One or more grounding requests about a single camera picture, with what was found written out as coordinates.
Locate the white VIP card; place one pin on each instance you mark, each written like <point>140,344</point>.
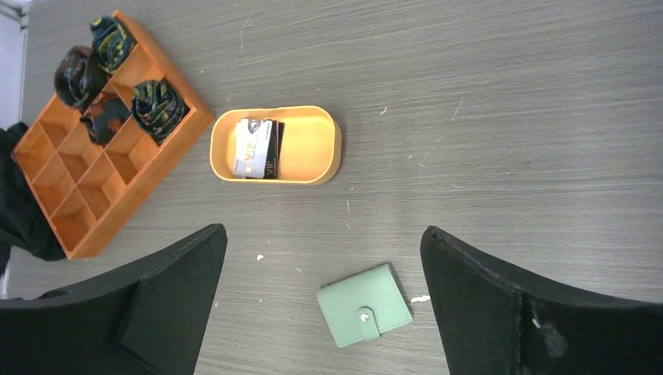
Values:
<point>253,143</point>

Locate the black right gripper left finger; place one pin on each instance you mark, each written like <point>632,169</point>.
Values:
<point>148,316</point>

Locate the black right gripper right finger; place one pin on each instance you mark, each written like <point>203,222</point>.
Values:
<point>497,318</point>

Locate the dark rolled sock top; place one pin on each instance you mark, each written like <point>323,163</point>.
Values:
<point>112,42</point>

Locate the dark rolled sock centre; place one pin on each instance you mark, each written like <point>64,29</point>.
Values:
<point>104,119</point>

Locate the dark rolled sock left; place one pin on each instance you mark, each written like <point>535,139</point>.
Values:
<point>79,78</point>

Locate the black VIP card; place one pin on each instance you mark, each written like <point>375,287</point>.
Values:
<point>270,170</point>

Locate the green card holder wallet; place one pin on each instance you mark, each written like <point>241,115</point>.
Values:
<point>364,306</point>

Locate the green patterned rolled sock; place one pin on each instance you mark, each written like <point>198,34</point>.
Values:
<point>157,108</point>

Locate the orange wooden divider box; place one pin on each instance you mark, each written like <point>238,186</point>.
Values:
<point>90,171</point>

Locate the yellow oval tray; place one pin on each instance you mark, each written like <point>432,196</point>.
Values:
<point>305,147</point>

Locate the dark rolled sock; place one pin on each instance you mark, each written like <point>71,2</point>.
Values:
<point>104,119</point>
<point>112,42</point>
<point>79,78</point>

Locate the black cloth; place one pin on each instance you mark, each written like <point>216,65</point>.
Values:
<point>23,224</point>

